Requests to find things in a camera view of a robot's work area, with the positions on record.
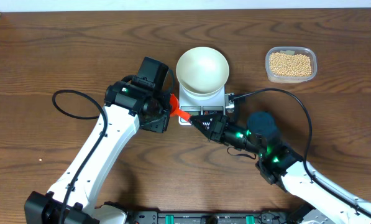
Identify yellow soybeans in container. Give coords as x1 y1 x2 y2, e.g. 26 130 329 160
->
268 52 312 77

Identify clear plastic container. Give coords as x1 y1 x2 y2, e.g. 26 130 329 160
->
265 47 318 84

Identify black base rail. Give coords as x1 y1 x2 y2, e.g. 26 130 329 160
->
125 211 288 224

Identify red plastic measuring scoop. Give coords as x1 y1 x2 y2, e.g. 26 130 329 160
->
170 93 191 122

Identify white ceramic bowl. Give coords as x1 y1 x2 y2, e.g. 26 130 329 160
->
176 47 229 96

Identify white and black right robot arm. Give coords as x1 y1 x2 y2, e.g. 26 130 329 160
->
190 111 371 223

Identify white digital kitchen scale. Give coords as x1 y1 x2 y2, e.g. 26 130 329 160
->
179 86 226 115

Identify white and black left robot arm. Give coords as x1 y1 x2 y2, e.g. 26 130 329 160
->
24 57 173 223

